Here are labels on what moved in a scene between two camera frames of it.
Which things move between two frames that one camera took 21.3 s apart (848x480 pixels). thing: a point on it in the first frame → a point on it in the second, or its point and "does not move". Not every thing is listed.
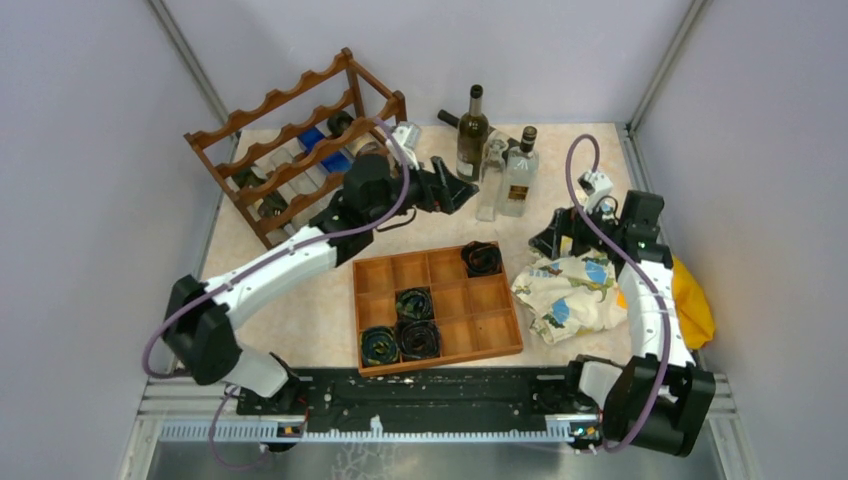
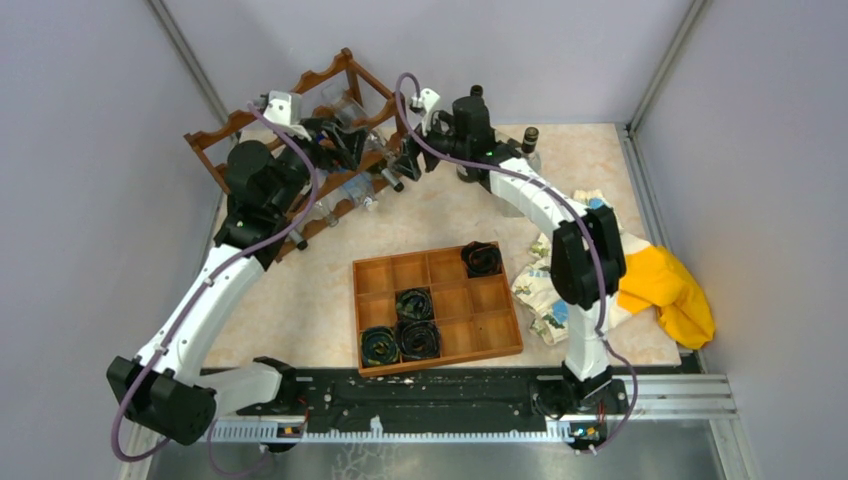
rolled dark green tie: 378,346 does not move
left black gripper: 441,191 → 347,144
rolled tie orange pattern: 482,258 does not move
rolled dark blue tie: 418,338 does not move
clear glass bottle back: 491,180 → 349,115
